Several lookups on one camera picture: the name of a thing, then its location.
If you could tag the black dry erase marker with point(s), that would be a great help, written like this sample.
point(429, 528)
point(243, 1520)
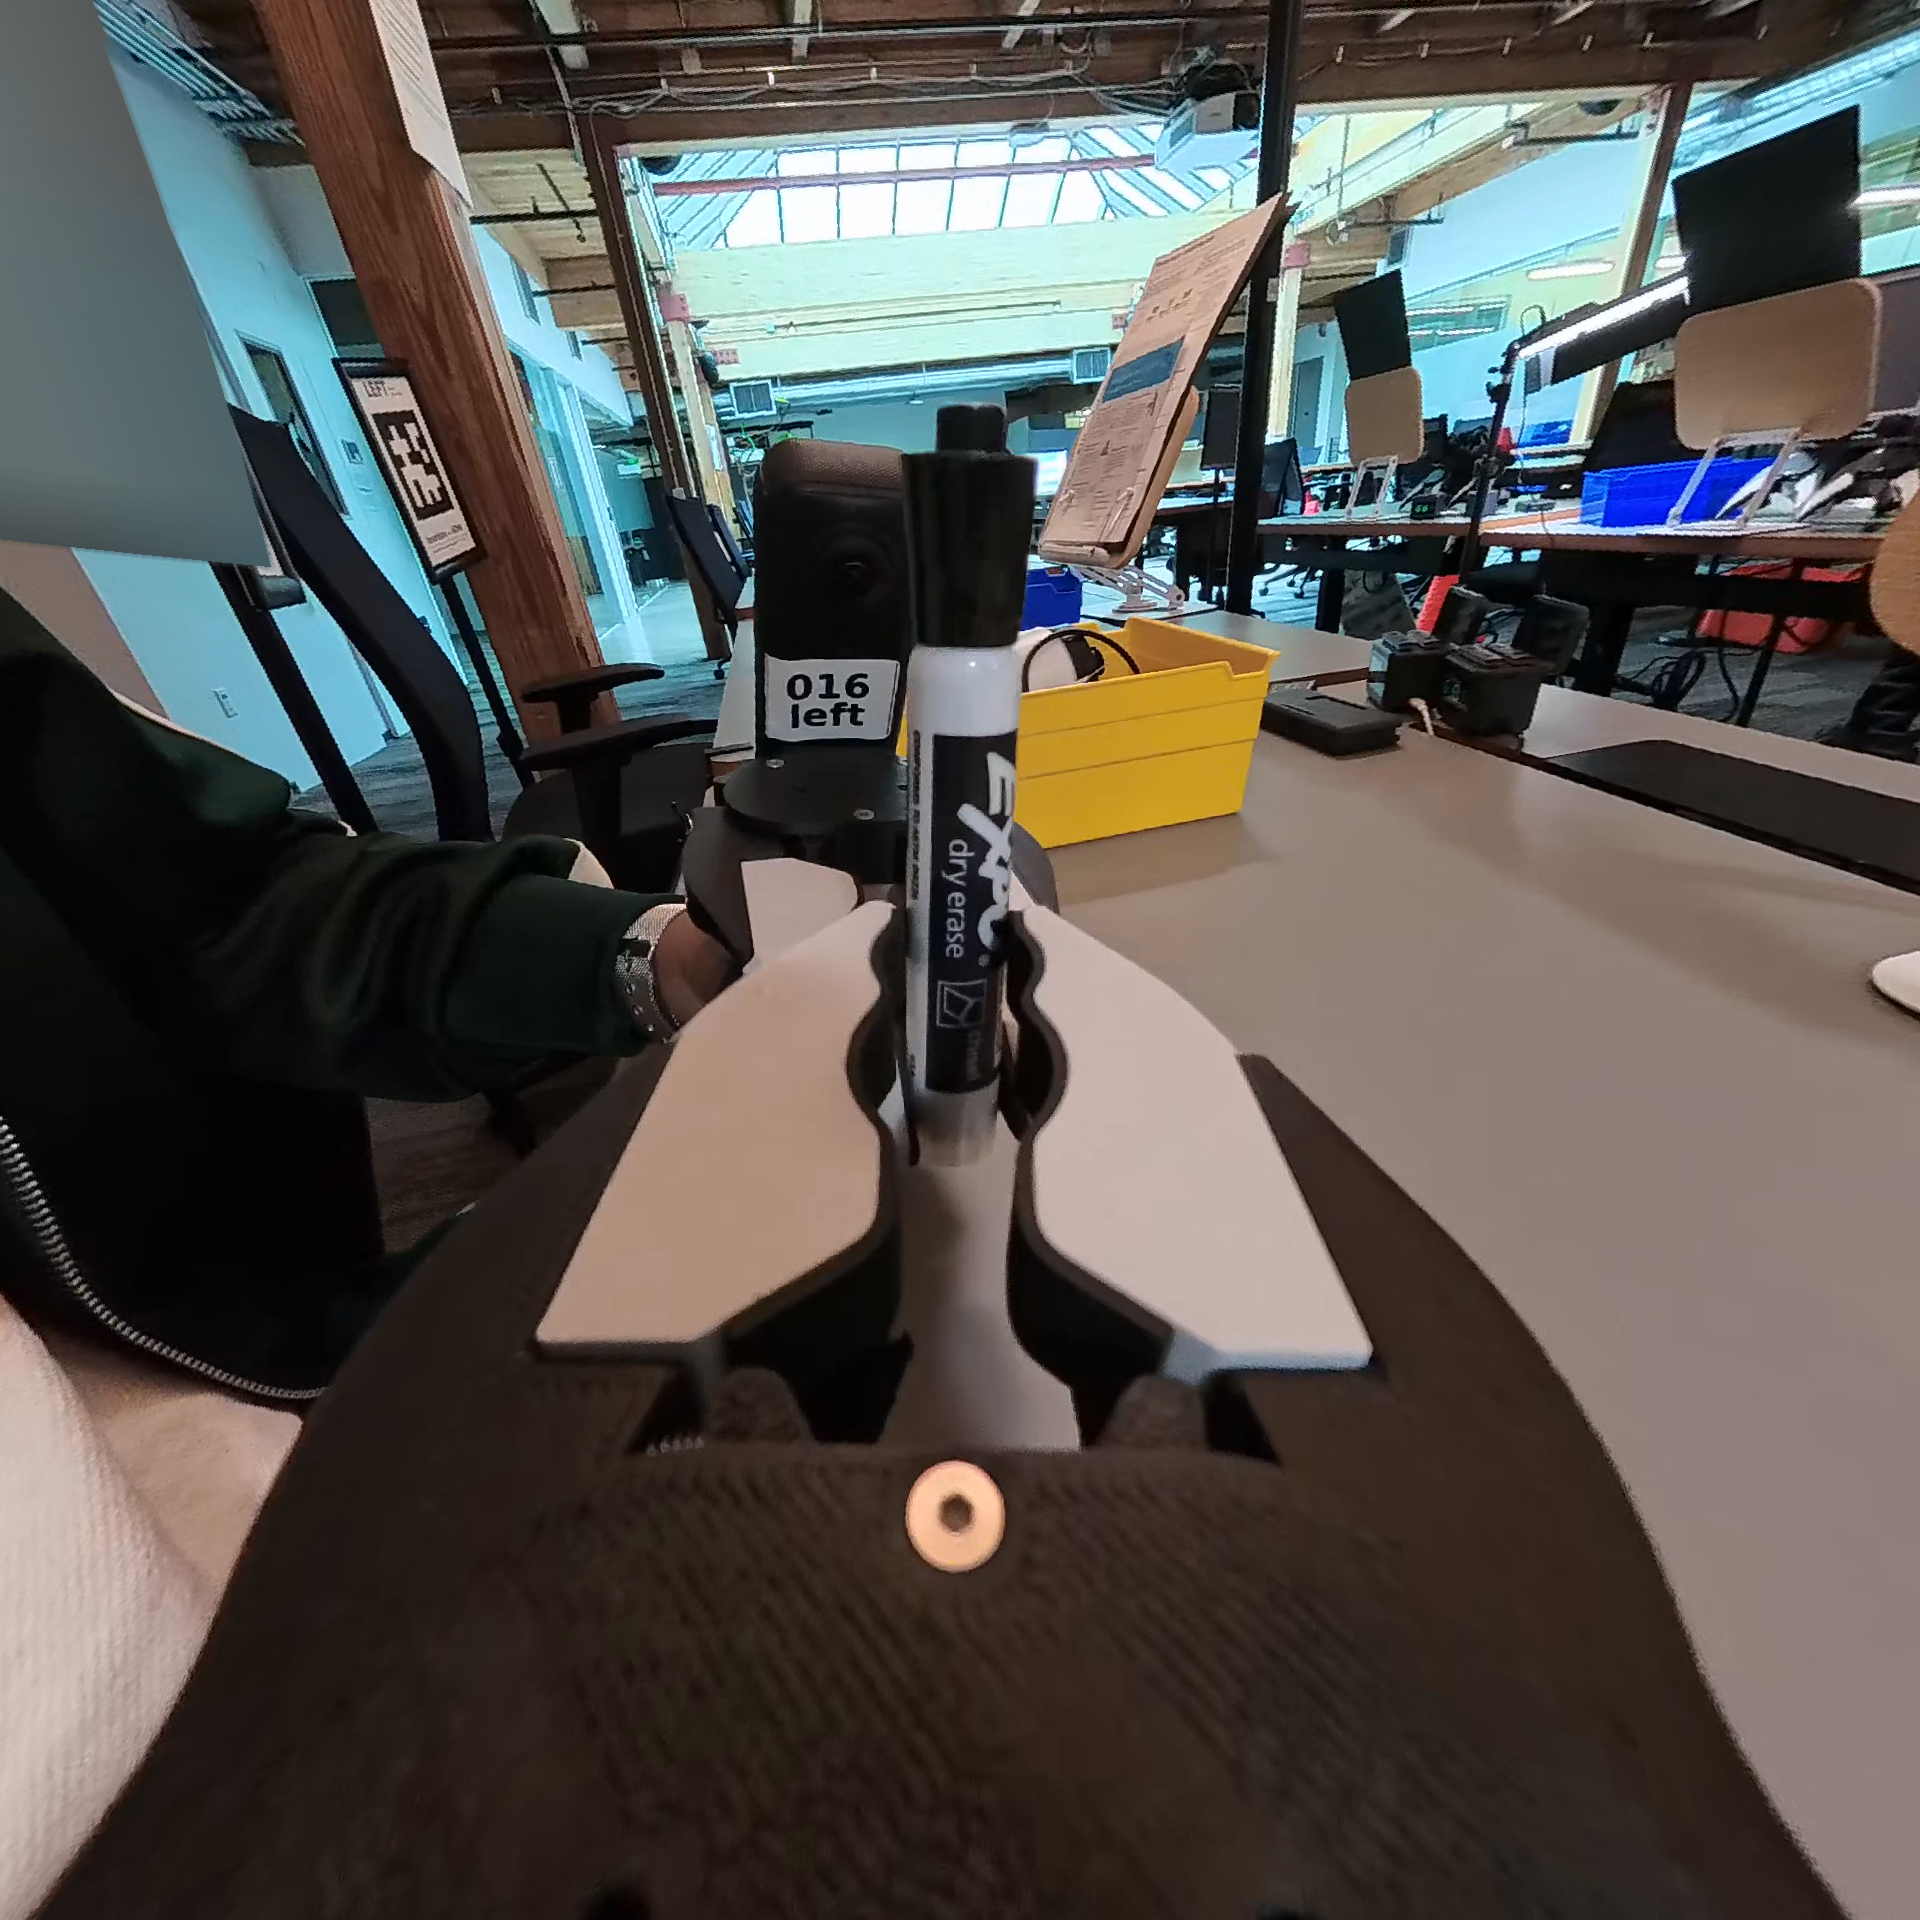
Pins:
point(961, 901)

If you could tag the black charger dock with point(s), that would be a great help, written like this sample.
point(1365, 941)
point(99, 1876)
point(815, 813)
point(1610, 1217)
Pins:
point(1499, 690)
point(1406, 672)

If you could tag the wooden document board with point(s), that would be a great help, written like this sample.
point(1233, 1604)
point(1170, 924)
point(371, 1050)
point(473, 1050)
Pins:
point(1154, 390)

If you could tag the person's left forearm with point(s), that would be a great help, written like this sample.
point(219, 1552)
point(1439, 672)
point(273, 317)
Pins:
point(421, 944)

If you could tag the black office chair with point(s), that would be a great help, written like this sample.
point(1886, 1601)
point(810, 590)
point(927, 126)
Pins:
point(451, 720)

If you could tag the yellow plastic bin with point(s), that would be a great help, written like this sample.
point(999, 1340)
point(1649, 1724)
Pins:
point(1142, 750)

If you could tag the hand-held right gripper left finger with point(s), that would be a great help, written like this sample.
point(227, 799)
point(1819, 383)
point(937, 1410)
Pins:
point(720, 1184)

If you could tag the person's left hand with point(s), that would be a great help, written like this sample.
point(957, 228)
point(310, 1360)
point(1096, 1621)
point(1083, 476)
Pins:
point(693, 968)

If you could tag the wooden board on stand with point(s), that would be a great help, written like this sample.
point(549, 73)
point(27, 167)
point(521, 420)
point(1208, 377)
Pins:
point(1384, 413)
point(1778, 359)

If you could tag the white laptop stand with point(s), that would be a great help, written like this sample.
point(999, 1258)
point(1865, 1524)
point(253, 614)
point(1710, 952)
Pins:
point(1898, 983)

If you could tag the flat black box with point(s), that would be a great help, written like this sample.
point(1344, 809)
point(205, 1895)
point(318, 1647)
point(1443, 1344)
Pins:
point(1328, 724)

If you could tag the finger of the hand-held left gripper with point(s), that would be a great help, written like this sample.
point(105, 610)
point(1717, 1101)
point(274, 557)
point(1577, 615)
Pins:
point(795, 909)

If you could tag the silver wristwatch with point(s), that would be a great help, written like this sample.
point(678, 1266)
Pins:
point(643, 974)

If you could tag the wooden pillar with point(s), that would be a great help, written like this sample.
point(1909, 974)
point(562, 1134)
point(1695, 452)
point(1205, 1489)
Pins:
point(451, 452)

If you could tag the framed tag sign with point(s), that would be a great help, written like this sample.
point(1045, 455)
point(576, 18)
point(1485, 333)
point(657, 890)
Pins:
point(411, 465)

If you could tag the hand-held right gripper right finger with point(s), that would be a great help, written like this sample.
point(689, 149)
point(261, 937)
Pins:
point(1185, 1201)

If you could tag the black desk mat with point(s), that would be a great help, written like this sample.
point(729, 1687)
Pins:
point(1741, 809)

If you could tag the blue plastic bin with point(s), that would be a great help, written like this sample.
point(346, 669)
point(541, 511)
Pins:
point(1650, 495)
point(1053, 599)

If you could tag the white paper notice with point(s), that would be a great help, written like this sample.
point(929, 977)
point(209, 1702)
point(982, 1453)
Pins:
point(421, 90)

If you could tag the black pole with disc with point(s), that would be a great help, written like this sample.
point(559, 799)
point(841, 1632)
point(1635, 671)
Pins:
point(1267, 301)

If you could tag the person's white ribbed top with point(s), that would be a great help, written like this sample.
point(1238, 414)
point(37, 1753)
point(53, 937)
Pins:
point(105, 1621)

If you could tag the person's green jacket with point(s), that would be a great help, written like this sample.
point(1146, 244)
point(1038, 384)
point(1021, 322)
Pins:
point(120, 1050)

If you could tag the grey desk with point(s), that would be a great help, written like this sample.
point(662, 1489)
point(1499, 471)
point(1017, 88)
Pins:
point(1499, 1126)

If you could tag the wooden background desk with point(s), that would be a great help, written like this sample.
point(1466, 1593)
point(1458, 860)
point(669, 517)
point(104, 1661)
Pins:
point(1575, 538)

